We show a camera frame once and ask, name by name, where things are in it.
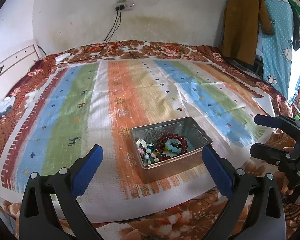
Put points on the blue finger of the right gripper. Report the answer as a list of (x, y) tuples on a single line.
[(270, 155), (268, 121)]

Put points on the striped colourful mat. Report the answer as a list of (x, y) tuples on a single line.
[(83, 105)]

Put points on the white wall power strip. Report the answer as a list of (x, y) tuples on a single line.
[(124, 6)]

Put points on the brown hanging garment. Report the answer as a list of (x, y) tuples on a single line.
[(242, 21)]

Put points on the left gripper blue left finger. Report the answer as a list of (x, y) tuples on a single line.
[(83, 170)]

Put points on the white charger on bed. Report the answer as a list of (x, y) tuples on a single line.
[(62, 57)]

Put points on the blue patterned hanging cloth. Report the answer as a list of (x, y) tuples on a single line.
[(280, 51)]

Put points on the silver metal tin box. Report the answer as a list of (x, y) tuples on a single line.
[(168, 148)]

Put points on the white wooden headboard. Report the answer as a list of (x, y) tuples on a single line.
[(16, 63)]

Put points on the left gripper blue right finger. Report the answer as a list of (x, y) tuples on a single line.
[(220, 170)]

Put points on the person's right hand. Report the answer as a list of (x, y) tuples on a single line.
[(281, 178)]

